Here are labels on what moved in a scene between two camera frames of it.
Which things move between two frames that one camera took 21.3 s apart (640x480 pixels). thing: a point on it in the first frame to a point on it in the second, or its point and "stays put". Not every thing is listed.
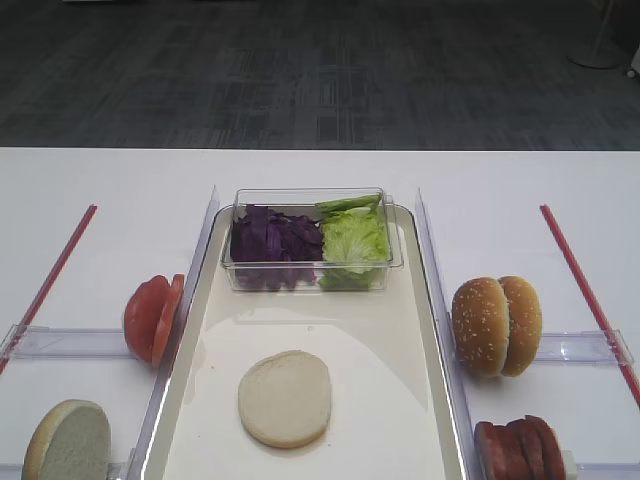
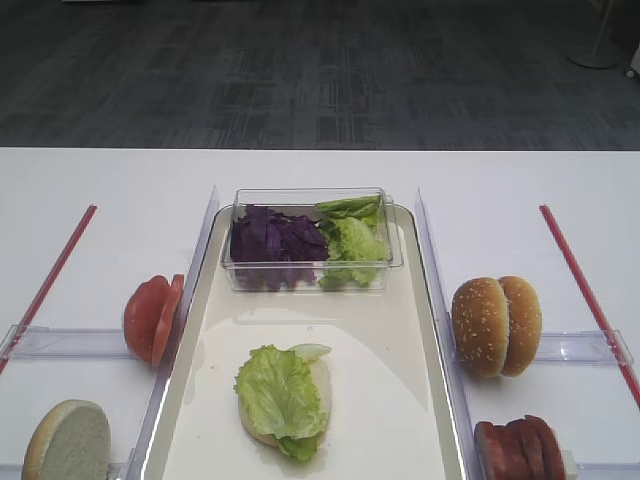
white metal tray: x=390 y=412 stays put
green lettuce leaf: x=357 y=239 to x=279 y=390
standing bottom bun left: x=72 y=441 stays put
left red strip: x=47 y=287 stays put
